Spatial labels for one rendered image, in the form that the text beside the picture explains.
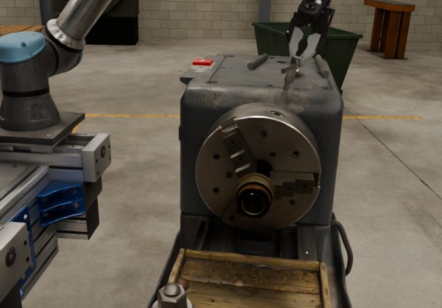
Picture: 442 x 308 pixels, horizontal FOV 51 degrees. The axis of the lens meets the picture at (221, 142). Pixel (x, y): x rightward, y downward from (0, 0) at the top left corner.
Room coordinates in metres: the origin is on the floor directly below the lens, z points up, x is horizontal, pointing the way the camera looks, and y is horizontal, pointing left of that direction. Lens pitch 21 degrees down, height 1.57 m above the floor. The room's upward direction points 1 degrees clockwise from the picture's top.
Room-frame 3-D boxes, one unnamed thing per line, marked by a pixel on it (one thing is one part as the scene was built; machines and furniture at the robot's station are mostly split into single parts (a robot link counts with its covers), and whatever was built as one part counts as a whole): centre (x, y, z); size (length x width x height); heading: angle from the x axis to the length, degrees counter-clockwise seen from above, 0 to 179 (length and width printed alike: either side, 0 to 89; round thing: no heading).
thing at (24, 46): (1.20, 0.51, 1.33); 0.13 x 0.12 x 0.14; 166
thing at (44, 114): (1.19, 0.52, 1.21); 0.15 x 0.15 x 0.10
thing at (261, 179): (0.96, -0.08, 1.08); 0.09 x 0.09 x 0.09; 83
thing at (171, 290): (0.49, 0.06, 1.17); 0.04 x 0.04 x 0.03
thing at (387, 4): (9.64, -3.23, 0.50); 1.61 x 0.44 x 1.00; 4
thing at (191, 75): (1.41, 0.09, 1.24); 0.09 x 0.08 x 0.03; 173
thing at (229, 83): (1.51, -0.13, 1.06); 0.59 x 0.48 x 0.39; 173
